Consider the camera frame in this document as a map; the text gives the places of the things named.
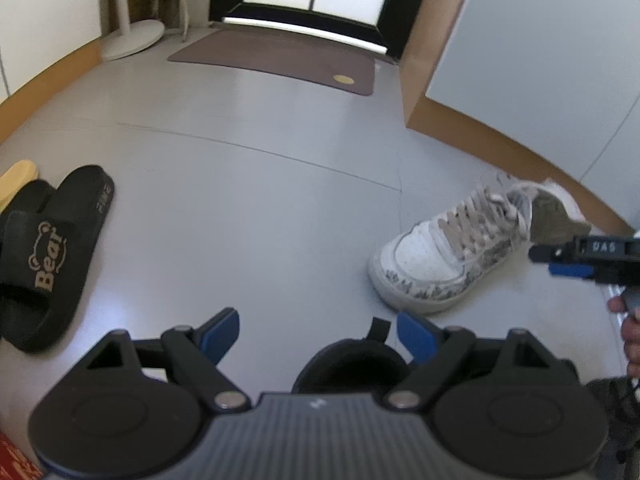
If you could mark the person's right forearm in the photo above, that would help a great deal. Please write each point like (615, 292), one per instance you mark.
(617, 420)

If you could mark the yellow slipper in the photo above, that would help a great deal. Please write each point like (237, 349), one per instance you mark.
(17, 175)

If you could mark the person's right hand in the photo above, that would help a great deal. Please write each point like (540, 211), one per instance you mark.
(632, 340)

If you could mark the brown doormat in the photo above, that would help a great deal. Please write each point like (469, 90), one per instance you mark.
(280, 57)

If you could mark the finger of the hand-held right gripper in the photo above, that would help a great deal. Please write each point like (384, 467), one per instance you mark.
(572, 271)
(547, 254)

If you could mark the white cabinet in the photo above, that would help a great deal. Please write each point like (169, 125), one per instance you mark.
(525, 60)

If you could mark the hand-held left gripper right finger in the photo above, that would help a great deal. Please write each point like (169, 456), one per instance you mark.
(417, 337)

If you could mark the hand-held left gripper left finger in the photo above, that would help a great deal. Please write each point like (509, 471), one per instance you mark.
(220, 336)

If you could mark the white standing fan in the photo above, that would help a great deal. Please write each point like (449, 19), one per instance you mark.
(132, 40)

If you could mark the black lace-up sneaker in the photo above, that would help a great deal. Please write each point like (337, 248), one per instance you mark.
(350, 365)

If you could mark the black slide sandal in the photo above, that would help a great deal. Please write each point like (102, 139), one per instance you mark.
(50, 260)
(25, 200)

